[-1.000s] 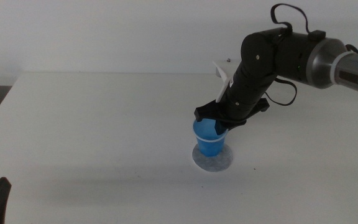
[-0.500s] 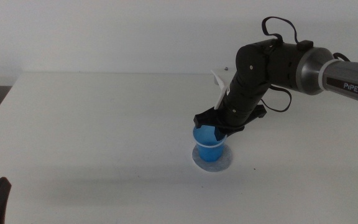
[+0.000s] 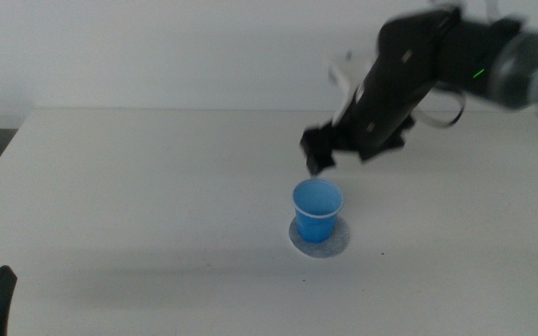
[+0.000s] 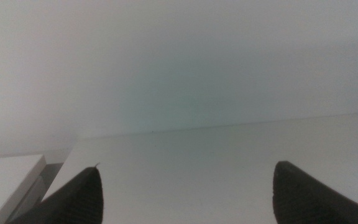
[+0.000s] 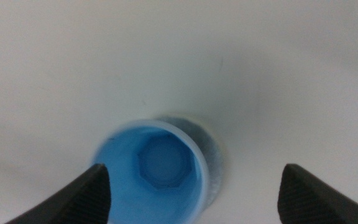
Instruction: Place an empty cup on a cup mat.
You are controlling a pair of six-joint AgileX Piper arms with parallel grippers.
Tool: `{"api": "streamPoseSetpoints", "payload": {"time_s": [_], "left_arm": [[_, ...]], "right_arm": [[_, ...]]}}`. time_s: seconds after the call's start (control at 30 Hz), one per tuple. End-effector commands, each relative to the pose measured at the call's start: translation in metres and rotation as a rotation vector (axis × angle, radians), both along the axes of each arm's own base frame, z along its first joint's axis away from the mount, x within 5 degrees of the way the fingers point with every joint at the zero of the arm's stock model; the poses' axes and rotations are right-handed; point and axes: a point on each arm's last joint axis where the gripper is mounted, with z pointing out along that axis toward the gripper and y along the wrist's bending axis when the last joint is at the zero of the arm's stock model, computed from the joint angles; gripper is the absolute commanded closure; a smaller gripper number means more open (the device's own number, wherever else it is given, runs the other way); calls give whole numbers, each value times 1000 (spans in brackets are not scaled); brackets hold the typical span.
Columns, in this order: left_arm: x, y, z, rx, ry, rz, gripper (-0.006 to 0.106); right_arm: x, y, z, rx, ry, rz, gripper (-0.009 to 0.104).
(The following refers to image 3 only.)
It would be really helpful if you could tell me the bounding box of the blue plastic cup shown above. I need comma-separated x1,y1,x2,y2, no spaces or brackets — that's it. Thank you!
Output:
292,178,345,245

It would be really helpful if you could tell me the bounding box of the round grey cup mat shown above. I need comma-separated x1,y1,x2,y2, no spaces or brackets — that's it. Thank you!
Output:
288,216,351,259

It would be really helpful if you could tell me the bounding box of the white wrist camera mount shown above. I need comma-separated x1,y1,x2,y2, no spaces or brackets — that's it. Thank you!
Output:
327,49,366,125

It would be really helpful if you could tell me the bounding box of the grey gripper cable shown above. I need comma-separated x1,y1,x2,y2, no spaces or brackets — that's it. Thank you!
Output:
413,84,467,130

